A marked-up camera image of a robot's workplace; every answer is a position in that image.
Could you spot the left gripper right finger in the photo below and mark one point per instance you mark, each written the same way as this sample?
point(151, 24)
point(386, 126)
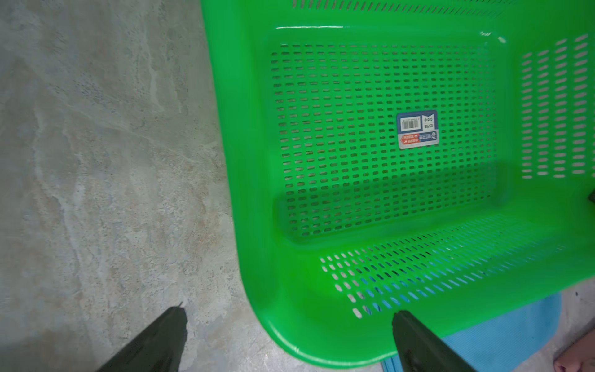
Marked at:
point(420, 350)

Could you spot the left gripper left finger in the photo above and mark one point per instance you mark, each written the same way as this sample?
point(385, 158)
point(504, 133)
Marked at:
point(158, 348)

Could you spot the blue t-shirt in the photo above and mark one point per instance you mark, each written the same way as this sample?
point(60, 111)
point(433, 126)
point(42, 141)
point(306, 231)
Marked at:
point(505, 342)

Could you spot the green plastic perforated basket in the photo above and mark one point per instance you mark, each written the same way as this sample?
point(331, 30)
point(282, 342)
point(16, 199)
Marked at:
point(337, 229)

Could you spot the pink folded t-shirt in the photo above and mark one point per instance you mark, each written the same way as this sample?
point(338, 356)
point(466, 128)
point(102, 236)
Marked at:
point(579, 357)

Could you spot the basket barcode sticker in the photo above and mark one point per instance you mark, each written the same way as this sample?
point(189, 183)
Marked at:
point(417, 129)

